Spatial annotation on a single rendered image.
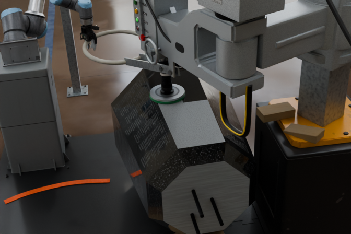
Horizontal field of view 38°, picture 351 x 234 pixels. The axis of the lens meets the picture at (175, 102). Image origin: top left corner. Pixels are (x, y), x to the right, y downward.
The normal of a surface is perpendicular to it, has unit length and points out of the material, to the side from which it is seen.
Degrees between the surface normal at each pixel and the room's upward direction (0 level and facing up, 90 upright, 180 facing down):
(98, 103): 0
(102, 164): 0
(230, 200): 90
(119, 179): 0
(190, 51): 90
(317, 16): 90
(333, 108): 90
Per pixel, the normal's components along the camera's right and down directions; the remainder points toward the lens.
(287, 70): -0.04, -0.87
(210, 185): 0.19, 0.47
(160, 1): 0.54, 0.39
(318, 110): -0.78, 0.33
